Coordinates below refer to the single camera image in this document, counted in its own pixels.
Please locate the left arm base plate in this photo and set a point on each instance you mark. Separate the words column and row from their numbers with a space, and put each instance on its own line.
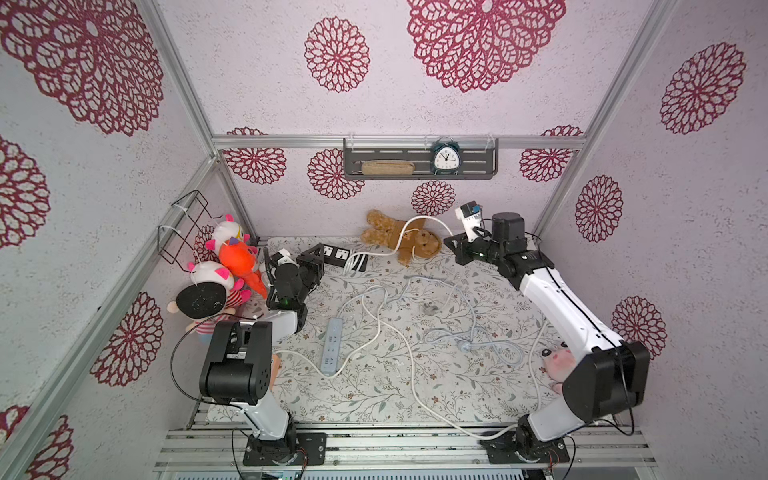
column 295, row 449

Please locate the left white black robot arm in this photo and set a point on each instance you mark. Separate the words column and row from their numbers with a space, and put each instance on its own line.
column 237, row 369

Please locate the brown teddy bear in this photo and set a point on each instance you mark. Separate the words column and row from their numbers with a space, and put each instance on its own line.
column 410, row 241

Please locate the black-haired doll plush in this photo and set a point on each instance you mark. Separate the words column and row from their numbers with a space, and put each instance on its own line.
column 203, row 304

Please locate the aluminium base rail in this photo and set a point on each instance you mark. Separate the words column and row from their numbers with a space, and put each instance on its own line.
column 207, row 446

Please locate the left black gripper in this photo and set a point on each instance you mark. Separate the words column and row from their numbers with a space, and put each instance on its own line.
column 314, row 262

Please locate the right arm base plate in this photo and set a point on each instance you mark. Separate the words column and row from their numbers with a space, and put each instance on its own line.
column 521, row 446

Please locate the white owl plush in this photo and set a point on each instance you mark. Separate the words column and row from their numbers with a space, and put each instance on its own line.
column 224, row 232

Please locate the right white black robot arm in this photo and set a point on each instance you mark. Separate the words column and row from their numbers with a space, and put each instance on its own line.
column 610, row 374

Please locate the pink striped pig plush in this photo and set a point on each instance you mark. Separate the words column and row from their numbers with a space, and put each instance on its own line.
column 211, row 271

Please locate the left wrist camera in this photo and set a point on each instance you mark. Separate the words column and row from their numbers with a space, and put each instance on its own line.
column 281, row 257

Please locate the orange fox plush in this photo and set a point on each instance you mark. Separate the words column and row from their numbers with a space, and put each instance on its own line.
column 242, row 262

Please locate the blue power strip with cord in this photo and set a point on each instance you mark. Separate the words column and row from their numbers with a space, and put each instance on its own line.
column 474, row 338

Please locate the grey wall shelf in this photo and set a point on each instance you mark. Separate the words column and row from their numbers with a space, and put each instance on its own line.
column 480, row 159

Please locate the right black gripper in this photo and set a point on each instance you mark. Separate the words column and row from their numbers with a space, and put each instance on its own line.
column 466, row 249

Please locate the beige pouch on shelf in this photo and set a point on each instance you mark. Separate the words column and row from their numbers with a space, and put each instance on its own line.
column 393, row 168

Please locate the pink red dotted plush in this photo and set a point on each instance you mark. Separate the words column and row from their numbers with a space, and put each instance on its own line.
column 558, row 363

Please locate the pink power strip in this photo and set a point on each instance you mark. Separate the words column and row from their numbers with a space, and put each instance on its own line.
column 274, row 370

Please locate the black wire basket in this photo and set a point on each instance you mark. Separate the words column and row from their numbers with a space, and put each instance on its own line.
column 185, row 242

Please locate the teal alarm clock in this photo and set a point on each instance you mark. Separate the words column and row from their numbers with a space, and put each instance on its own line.
column 446, row 158

